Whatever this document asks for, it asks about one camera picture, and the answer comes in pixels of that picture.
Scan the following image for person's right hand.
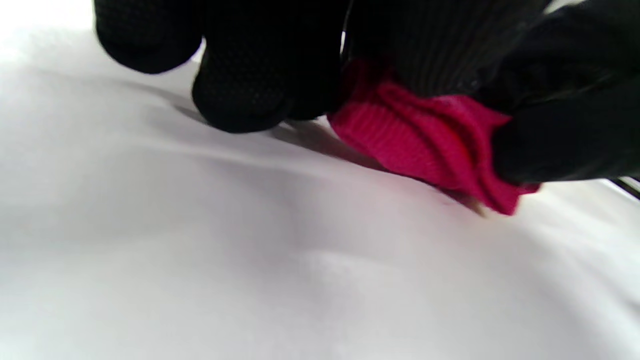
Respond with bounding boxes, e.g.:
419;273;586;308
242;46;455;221
475;0;640;184

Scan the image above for person's left hand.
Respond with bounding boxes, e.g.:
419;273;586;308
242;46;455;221
93;0;553;134

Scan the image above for pink sock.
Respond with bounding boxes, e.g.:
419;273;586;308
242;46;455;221
340;57;501;131
327;57;542;216

